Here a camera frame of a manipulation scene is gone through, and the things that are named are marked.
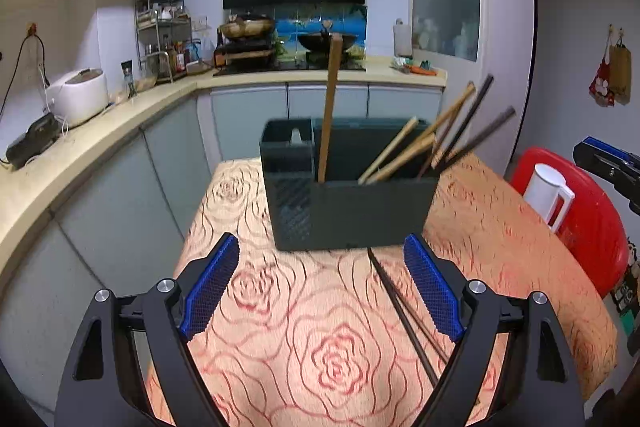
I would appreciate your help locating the upright bamboo chopstick in box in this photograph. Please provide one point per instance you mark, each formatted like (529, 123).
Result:
(327, 117)

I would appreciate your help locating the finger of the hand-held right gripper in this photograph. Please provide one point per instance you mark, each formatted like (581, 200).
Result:
(607, 145)
(595, 159)

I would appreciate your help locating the dark seasoning bottle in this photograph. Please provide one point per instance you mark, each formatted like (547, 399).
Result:
(129, 79)

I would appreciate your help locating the grey kitchen base cabinets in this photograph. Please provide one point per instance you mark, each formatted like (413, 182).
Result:
(125, 207)

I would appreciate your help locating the brass wok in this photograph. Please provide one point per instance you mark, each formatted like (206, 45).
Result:
(247, 28)

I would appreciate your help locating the brown hanging bag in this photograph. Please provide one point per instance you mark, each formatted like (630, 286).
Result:
(620, 74)

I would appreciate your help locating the dark brown chopstick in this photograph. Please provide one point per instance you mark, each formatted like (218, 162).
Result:
(477, 99)

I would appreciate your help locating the white mug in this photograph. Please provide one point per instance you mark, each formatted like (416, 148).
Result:
(542, 192)

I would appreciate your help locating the white rice cooker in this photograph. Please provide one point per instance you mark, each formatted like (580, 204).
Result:
(77, 97)

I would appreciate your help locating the pale wooden chopstick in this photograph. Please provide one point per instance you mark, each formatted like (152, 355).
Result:
(410, 157)

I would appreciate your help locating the red plastic chair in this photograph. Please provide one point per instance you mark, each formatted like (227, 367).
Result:
(595, 227)

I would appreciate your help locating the black wok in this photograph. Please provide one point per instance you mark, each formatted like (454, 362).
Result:
(320, 42)

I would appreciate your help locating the long tan wooden chopstick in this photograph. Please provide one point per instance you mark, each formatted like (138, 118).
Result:
(457, 104)

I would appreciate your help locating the metal spice rack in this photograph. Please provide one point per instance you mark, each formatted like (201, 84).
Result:
(162, 32)

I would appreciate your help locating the black countertop device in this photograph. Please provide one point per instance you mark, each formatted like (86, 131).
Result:
(32, 142)

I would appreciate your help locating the gas stove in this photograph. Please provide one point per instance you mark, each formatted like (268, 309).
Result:
(290, 64)

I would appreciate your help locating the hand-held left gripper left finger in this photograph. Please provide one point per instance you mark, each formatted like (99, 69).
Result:
(210, 292)

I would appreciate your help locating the red hanging pouch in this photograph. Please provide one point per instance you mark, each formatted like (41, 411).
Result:
(601, 84)

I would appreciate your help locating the black chopstick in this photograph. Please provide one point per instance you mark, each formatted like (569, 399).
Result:
(419, 322)
(400, 317)

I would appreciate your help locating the dark utensil holder box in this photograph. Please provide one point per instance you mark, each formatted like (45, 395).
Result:
(350, 217)

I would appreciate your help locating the beige kitchen countertop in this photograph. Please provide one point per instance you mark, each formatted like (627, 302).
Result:
(150, 102)

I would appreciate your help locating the rose patterned tablecloth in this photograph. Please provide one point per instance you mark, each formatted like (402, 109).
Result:
(300, 332)

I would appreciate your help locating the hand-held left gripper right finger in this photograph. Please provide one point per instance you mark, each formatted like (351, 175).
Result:
(432, 292)

